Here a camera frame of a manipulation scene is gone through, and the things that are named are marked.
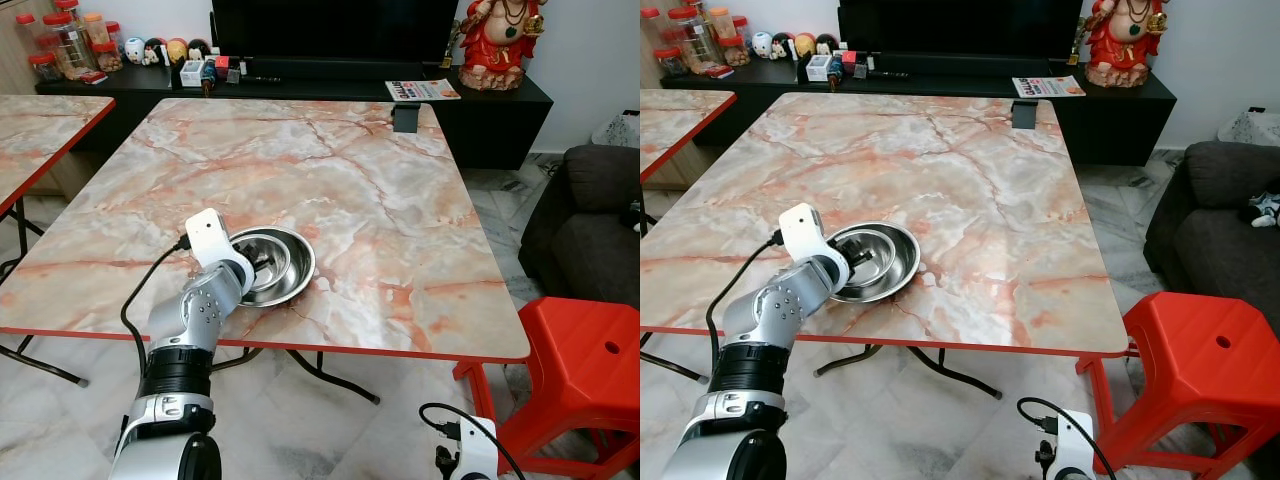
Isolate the red plastic stool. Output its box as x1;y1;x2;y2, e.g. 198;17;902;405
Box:
452;296;641;480
1077;290;1280;477

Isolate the red laughing figure statue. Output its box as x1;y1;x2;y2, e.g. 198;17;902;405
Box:
1083;0;1172;89
455;0;550;93

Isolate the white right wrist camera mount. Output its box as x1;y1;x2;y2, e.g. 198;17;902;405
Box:
1050;408;1098;480
452;415;502;480

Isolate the black television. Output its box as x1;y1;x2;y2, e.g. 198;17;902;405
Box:
837;0;1085;67
209;0;462;72

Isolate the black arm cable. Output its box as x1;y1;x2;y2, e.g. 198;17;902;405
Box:
417;401;527;480
705;229;784;372
120;234;194;377
1016;396;1118;480

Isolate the white orange magazine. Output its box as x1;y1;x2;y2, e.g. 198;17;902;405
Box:
385;78;463;103
1011;74;1088;99

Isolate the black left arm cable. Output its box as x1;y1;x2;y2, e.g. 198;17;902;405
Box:
705;229;784;372
120;234;194;377

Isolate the large red lid jar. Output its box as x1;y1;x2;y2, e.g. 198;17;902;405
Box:
42;11;90;79
668;7;716;73

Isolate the black TV console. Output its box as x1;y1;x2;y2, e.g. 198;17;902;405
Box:
34;64;555;172
660;58;1179;167

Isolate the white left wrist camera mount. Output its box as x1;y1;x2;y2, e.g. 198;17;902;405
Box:
778;203;852;288
185;208;257;293

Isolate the black white plush toy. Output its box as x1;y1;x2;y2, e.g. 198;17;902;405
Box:
1244;189;1280;230

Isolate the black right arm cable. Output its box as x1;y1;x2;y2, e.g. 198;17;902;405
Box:
1016;396;1118;480
417;401;527;480

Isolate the stainless steel bowl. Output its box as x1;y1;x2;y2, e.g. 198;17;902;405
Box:
828;221;923;305
228;226;318;309

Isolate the dark grey sofa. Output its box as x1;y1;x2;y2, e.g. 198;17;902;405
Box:
518;144;641;310
1142;140;1280;307

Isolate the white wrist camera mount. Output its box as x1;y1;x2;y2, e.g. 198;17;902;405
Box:
778;203;852;288
185;208;257;293
1050;408;1098;480
452;415;502;480

